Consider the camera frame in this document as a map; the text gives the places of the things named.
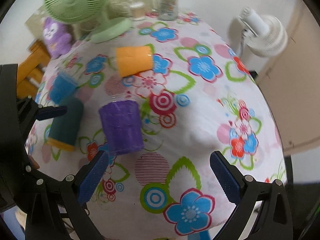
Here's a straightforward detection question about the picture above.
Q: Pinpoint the floral tablecloth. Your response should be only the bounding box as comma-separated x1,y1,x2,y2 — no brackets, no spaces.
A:
26,13,287,239

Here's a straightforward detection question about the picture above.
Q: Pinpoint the white circulator fan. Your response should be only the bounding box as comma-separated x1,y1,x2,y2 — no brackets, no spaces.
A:
228,7,288,58

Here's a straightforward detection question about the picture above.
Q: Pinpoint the beige cartoon wall board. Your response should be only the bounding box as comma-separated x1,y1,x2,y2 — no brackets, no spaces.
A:
24,6,48,40

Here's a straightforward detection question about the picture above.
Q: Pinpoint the cotton swab container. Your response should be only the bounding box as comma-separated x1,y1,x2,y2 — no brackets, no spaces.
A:
130,1,145,21

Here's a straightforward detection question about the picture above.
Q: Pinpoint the green desk fan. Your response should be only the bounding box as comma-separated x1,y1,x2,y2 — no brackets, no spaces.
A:
44,0,132,43

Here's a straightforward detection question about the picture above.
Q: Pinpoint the blue plastic cup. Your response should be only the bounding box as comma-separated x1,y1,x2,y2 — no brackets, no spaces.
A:
49,72,78,104

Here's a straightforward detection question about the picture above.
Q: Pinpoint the purple plastic cup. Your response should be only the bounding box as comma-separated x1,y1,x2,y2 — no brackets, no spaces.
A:
99,100,144,155

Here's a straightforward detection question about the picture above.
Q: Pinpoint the glass jar with handle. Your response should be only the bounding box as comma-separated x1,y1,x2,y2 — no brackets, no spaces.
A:
156,0,178,21

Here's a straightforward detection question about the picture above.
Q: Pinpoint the dark green cup orange rim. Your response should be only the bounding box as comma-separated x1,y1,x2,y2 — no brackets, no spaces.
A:
47,96,84,152

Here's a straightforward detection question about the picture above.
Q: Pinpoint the wooden chair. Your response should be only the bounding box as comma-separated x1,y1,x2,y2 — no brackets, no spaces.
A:
16,39,51,99

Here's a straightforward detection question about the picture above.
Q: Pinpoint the purple plush toy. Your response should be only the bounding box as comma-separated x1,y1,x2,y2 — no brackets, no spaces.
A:
42,17,73,59

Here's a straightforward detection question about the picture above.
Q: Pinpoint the orange plastic cup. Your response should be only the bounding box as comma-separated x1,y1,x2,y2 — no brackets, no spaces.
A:
116,46,153,77

